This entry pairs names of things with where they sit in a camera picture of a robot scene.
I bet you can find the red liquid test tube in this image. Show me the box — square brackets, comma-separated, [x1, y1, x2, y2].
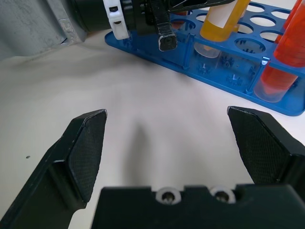
[253, 7, 305, 103]
[274, 0, 304, 44]

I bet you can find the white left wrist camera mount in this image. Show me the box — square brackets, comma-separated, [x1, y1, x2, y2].
[102, 0, 131, 40]

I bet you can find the blue plastic test tube rack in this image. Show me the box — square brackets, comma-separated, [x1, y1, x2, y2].
[104, 0, 305, 117]

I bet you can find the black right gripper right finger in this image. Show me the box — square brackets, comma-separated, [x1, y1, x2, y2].
[227, 106, 305, 202]

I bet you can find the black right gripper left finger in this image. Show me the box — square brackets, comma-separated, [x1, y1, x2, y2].
[0, 109, 108, 229]

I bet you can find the yellow liquid test tube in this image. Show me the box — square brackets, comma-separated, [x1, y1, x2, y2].
[194, 0, 251, 59]

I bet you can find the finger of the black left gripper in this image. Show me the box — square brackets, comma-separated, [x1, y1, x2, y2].
[167, 0, 236, 14]
[152, 10, 178, 52]

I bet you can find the grey metal post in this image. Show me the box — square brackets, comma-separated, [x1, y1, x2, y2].
[46, 0, 89, 46]

